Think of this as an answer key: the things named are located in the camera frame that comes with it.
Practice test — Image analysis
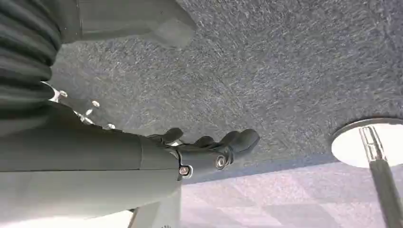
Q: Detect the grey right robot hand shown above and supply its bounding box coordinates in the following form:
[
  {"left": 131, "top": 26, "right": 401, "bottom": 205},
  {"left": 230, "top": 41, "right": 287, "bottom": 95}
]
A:
[{"left": 0, "top": 90, "right": 261, "bottom": 226}]

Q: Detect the pale desk leg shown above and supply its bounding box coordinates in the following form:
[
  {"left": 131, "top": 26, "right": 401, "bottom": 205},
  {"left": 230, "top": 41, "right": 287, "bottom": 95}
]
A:
[{"left": 127, "top": 185, "right": 182, "bottom": 228}]

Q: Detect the ribbed grey right arm sleeve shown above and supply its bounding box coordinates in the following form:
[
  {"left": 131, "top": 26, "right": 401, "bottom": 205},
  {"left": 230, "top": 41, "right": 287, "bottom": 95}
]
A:
[{"left": 0, "top": 0, "right": 62, "bottom": 138}]

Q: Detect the chrome and black stand pole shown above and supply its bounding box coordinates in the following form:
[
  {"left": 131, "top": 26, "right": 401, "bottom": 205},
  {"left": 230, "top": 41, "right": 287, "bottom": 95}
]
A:
[{"left": 359, "top": 125, "right": 403, "bottom": 228}]

